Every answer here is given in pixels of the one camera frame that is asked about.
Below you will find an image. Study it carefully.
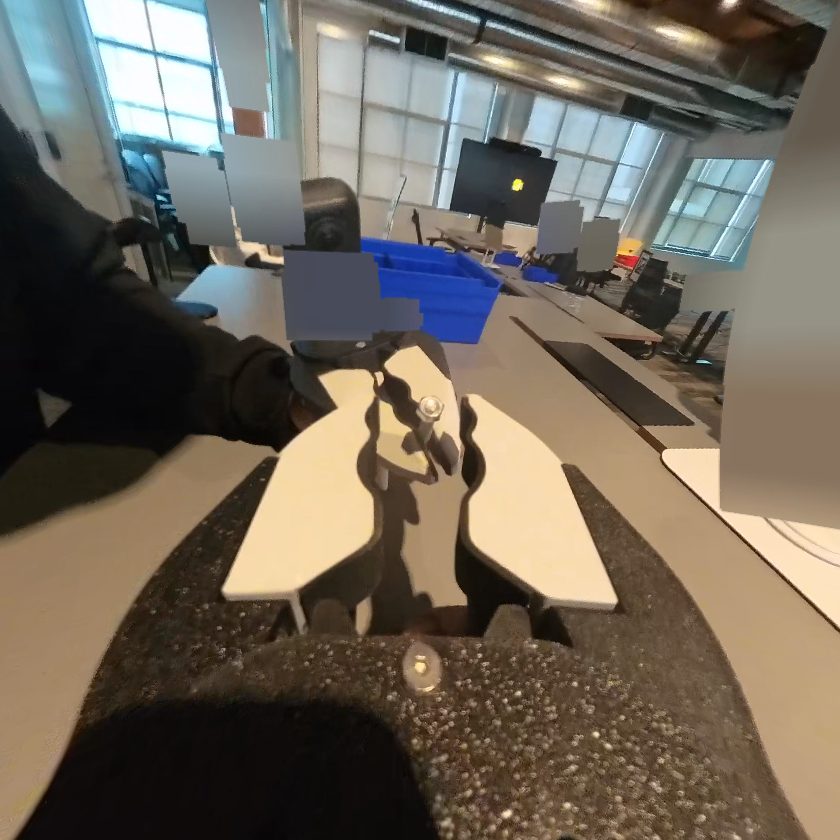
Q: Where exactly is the large paned window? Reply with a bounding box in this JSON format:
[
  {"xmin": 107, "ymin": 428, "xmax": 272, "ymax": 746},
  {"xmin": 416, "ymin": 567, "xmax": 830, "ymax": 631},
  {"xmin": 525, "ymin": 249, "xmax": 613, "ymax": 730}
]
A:
[
  {"xmin": 85, "ymin": 0, "xmax": 231, "ymax": 152},
  {"xmin": 318, "ymin": 33, "xmax": 664, "ymax": 231},
  {"xmin": 653, "ymin": 157, "xmax": 775, "ymax": 260}
]

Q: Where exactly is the blue plastic bin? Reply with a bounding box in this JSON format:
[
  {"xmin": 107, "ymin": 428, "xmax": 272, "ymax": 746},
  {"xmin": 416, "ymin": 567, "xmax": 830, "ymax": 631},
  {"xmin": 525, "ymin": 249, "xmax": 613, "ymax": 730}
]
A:
[
  {"xmin": 377, "ymin": 252, "xmax": 505, "ymax": 343},
  {"xmin": 360, "ymin": 238, "xmax": 463, "ymax": 270}
]

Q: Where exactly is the silver ventilation duct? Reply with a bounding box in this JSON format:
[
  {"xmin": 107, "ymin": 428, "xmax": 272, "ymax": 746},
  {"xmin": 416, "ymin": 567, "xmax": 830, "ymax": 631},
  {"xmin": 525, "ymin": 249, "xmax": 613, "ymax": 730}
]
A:
[{"xmin": 308, "ymin": 0, "xmax": 815, "ymax": 126}]

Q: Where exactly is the silver metal bolt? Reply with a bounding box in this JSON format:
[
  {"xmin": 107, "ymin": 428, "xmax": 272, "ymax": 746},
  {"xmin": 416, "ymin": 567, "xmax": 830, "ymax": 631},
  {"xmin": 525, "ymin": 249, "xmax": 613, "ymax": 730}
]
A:
[{"xmin": 415, "ymin": 395, "xmax": 447, "ymax": 470}]

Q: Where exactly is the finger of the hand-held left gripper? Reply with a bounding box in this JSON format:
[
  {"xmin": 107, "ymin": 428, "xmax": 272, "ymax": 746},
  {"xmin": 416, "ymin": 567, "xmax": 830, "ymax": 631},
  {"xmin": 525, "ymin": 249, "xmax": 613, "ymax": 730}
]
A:
[
  {"xmin": 317, "ymin": 369, "xmax": 437, "ymax": 492},
  {"xmin": 382, "ymin": 344, "xmax": 463, "ymax": 476}
]

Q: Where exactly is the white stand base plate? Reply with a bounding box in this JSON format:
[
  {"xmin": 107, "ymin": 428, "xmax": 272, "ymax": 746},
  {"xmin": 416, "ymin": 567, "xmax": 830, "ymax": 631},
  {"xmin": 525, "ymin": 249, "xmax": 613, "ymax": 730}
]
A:
[{"xmin": 661, "ymin": 446, "xmax": 840, "ymax": 627}]

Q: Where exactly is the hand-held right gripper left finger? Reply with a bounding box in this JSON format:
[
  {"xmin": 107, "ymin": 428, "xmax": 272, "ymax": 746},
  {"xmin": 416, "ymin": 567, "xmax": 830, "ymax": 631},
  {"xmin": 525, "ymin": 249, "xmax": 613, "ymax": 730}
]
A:
[{"xmin": 220, "ymin": 400, "xmax": 385, "ymax": 634}]

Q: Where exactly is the large black display screen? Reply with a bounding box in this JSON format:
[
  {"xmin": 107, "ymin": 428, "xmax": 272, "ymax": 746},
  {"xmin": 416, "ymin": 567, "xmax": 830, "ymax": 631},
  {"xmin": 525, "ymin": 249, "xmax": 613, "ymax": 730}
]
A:
[{"xmin": 449, "ymin": 138, "xmax": 559, "ymax": 227}]

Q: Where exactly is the black office chair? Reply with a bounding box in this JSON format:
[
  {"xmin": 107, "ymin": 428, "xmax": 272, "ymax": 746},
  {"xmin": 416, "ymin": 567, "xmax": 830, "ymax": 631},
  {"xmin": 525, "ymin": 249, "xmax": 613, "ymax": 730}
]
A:
[{"xmin": 620, "ymin": 256, "xmax": 683, "ymax": 329}]

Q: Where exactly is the black desk mat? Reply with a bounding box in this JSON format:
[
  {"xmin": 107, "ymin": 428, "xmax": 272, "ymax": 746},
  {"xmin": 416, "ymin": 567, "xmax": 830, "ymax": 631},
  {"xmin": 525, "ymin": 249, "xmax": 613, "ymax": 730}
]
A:
[{"xmin": 541, "ymin": 338, "xmax": 695, "ymax": 427}]

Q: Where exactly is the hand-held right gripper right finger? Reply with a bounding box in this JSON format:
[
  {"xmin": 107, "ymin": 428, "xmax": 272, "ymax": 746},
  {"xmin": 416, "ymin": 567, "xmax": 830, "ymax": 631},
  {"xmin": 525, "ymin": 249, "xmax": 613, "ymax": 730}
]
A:
[{"xmin": 456, "ymin": 392, "xmax": 621, "ymax": 610}]

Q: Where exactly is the person's left forearm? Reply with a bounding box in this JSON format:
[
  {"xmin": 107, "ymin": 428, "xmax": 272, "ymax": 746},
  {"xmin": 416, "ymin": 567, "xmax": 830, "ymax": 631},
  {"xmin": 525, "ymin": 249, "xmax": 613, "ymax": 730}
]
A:
[{"xmin": 0, "ymin": 108, "xmax": 339, "ymax": 460}]

